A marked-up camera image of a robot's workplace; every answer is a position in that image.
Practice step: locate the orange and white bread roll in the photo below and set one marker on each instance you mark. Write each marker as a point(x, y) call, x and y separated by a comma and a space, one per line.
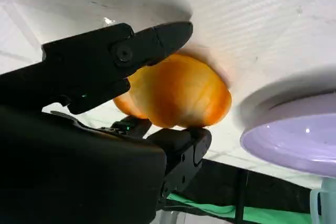
point(183, 95)

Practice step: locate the green cloth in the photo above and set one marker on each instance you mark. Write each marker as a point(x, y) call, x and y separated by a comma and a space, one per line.
point(262, 214)

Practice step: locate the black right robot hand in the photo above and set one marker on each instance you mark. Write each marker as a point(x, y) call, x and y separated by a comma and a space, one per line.
point(65, 169)

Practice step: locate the lilac plate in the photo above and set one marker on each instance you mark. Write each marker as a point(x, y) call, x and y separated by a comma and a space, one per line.
point(288, 145)

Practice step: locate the black stand pole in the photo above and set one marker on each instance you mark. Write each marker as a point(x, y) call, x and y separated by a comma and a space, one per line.
point(241, 197)

